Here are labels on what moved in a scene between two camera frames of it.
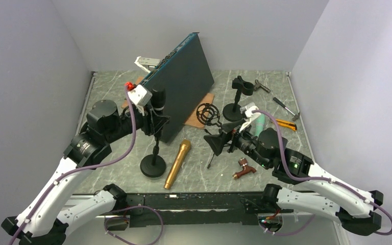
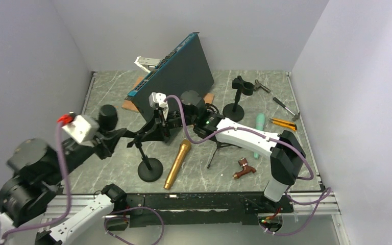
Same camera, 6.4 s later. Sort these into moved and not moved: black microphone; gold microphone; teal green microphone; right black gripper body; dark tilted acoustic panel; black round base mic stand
Moved: right black gripper body; black microphone
Not moved: gold microphone; teal green microphone; black round base mic stand; dark tilted acoustic panel
